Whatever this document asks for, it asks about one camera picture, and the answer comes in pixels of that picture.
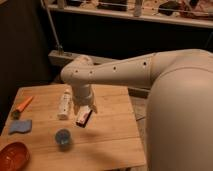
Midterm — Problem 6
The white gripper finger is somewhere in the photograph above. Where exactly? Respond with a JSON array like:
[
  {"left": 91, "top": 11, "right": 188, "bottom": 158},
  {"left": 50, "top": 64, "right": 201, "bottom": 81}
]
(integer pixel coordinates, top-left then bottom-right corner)
[
  {"left": 73, "top": 105, "right": 80, "bottom": 115},
  {"left": 89, "top": 104, "right": 98, "bottom": 114}
]

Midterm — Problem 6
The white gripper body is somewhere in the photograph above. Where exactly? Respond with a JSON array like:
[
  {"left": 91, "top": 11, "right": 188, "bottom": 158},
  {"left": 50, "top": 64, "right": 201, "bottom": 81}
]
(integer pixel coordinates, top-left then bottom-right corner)
[{"left": 72, "top": 84, "right": 94, "bottom": 106}]

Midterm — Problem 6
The red ceramic bowl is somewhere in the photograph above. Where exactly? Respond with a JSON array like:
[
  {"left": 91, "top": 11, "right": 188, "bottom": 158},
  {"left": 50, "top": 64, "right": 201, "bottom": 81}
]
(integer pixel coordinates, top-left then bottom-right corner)
[{"left": 0, "top": 142, "right": 30, "bottom": 171}]

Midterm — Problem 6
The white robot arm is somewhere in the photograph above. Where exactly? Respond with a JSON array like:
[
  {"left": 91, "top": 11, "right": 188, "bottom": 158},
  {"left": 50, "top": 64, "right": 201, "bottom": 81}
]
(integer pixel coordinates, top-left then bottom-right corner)
[{"left": 61, "top": 49, "right": 213, "bottom": 171}]

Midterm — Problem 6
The small red-white box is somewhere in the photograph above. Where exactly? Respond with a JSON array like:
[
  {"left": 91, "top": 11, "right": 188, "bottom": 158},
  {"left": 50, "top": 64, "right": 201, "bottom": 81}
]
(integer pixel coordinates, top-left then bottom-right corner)
[{"left": 76, "top": 106, "right": 92, "bottom": 127}]

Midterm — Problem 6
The white plastic bottle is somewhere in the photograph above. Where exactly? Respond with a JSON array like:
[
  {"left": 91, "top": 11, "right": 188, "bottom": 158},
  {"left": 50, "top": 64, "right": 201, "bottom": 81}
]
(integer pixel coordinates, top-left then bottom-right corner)
[{"left": 57, "top": 89, "right": 72, "bottom": 120}]

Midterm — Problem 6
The blue glass cup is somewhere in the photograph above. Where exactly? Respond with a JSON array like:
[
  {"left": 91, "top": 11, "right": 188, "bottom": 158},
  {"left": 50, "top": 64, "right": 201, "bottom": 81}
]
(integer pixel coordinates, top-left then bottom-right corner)
[{"left": 55, "top": 129, "right": 71, "bottom": 146}]

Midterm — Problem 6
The metal rod stand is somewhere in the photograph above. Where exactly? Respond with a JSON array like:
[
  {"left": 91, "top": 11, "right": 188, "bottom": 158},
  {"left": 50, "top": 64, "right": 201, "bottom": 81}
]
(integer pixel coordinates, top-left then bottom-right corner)
[{"left": 43, "top": 0, "right": 64, "bottom": 55}]

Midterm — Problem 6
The blue cloth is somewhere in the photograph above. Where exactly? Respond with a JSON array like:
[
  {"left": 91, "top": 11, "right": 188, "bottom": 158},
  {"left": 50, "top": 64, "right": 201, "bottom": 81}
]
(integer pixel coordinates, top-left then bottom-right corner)
[{"left": 9, "top": 120, "right": 32, "bottom": 134}]

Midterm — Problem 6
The orange carrot toy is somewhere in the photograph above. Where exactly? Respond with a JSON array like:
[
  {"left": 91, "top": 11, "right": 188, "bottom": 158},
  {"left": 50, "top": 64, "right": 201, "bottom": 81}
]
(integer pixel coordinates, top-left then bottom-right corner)
[{"left": 11, "top": 96, "right": 33, "bottom": 119}]

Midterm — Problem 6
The upper shelf with clutter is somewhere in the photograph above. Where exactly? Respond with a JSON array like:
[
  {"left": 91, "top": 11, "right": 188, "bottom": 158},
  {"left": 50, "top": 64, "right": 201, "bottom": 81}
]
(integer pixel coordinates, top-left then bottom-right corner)
[{"left": 41, "top": 0, "right": 213, "bottom": 29}]

